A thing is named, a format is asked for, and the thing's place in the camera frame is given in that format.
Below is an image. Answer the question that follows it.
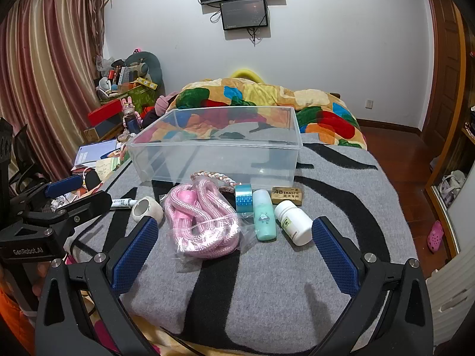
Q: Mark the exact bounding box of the clear plastic storage box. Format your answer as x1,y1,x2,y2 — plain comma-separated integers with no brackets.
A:
125,106,302,193

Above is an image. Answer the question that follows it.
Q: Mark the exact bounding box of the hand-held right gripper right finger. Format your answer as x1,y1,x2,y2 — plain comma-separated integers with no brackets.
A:
312,216,435,356

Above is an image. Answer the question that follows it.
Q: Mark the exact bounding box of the yellow cushion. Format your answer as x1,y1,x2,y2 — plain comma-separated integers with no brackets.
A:
232,69,262,82

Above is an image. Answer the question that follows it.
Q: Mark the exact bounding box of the grey green neck pillow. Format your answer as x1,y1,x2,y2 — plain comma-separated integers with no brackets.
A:
124,50,162,83

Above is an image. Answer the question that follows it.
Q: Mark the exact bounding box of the black chair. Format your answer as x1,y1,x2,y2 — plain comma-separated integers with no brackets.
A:
8,124,49,193

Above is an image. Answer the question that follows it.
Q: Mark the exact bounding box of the white slatted plastic panel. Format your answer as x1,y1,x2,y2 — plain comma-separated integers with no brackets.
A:
426,241,475,346

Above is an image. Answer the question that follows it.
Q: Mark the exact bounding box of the white tape roll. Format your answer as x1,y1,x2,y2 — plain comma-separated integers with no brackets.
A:
131,196,164,225

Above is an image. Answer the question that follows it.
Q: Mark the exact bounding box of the red box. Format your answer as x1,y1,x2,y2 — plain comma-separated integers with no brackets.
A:
88,100,125,127

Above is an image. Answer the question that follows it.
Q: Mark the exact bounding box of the white pill bottle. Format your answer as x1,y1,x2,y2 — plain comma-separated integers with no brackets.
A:
274,200,314,246

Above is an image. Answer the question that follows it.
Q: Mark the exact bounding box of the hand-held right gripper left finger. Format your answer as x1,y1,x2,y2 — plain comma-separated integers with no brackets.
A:
35,217,159,356

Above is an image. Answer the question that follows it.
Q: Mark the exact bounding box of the pink plush hat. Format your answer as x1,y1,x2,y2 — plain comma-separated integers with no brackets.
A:
154,91,181,116

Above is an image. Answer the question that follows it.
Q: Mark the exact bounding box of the grey black striped blanket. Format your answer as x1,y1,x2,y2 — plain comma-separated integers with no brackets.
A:
67,133,421,350

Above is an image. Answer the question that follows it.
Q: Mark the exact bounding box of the bunny topped drink bottle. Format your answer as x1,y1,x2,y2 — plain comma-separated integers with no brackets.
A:
122,96,142,134

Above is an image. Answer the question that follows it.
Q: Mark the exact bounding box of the small black wall screen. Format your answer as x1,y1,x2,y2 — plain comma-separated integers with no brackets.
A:
220,0,269,31

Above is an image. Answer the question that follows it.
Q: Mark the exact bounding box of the tan eraser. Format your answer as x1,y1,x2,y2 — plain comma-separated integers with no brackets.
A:
271,186,305,206

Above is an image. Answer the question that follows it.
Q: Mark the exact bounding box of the pink white braided cord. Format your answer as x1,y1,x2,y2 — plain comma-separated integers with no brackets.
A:
189,171,243,194

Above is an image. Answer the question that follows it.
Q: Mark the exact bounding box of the small white ointment tube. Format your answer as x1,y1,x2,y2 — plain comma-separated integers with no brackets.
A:
110,197,140,211

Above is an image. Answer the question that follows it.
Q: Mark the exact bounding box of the green gift box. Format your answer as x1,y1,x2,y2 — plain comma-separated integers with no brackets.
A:
121,83,157,109

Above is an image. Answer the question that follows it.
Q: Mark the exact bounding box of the blue patterned tape roll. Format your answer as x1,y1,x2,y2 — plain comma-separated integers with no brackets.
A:
235,184,254,214

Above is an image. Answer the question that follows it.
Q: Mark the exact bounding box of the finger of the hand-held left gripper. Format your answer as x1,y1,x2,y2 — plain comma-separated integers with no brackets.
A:
56,192,112,228
11,175,84,212

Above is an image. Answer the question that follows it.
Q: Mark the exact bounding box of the light blue notebook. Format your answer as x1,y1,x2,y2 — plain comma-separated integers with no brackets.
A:
74,140,118,168

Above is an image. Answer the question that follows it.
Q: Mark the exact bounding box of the colourful patchwork quilt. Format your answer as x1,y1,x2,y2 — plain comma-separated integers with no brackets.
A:
165,78,368,151

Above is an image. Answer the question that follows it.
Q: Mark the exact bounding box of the pink rope in plastic bag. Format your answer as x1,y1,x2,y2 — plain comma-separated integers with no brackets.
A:
159,177,257,262

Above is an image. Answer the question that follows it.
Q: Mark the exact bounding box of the wooden door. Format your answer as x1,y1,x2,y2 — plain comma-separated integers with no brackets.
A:
421,0,467,146

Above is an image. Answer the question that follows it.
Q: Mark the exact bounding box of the pink beige striped curtain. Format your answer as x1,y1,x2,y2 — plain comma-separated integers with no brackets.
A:
0,0,107,183

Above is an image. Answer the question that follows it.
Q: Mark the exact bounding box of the pink clog slipper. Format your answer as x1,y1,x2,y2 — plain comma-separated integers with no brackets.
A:
427,220,445,253

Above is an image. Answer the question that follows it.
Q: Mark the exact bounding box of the green lotion bottle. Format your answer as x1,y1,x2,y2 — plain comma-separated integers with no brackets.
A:
252,189,278,241

